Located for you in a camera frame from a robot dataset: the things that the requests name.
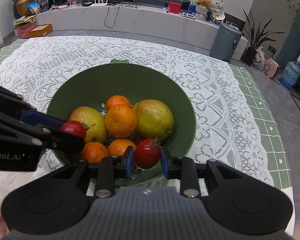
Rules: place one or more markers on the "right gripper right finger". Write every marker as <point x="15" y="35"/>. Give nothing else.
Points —
<point x="182" y="169"/>

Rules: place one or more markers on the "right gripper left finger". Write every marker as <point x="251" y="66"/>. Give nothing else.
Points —
<point x="110" y="169"/>

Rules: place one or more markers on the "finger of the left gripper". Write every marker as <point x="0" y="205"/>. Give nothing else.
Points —
<point x="66" y="147"/>
<point x="34" y="117"/>

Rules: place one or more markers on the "red tomato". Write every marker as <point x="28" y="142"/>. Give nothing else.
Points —
<point x="75" y="128"/>
<point x="147" y="153"/>

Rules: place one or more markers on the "orange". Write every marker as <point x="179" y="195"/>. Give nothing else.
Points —
<point x="117" y="100"/>
<point x="94" y="152"/>
<point x="118" y="147"/>
<point x="121" y="121"/>

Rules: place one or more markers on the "green colander bowl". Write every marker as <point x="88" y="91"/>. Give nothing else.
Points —
<point x="92" y="87"/>

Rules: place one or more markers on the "yellow-green apple upper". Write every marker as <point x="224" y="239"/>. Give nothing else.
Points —
<point x="155" y="119"/>

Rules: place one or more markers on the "white lace tablecloth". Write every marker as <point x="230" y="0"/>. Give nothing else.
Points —
<point x="219" y="113"/>

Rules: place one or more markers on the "orange cardboard box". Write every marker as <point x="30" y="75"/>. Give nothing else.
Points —
<point x="40" y="31"/>

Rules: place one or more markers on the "green grid table mat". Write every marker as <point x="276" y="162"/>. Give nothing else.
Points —
<point x="234" y="123"/>

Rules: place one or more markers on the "white plastic bag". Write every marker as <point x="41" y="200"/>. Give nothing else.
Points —
<point x="259" y="59"/>

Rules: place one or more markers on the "pink small heater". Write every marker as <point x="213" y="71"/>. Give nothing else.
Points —
<point x="271" y="68"/>

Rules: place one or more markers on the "grey pedal trash bin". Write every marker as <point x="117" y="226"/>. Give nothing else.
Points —
<point x="225" y="42"/>

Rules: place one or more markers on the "blue water jug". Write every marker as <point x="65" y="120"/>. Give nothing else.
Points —
<point x="290" y="74"/>

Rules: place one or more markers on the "long white tv console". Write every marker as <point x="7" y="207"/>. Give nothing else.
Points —
<point x="139" y="20"/>

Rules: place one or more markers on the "potted long-leaf plant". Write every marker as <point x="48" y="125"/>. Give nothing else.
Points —
<point x="257" y="36"/>

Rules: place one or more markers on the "red box on console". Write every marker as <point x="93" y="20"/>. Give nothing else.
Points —
<point x="174" y="8"/>

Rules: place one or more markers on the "teddy bear toy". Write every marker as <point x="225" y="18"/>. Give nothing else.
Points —
<point x="203" y="3"/>

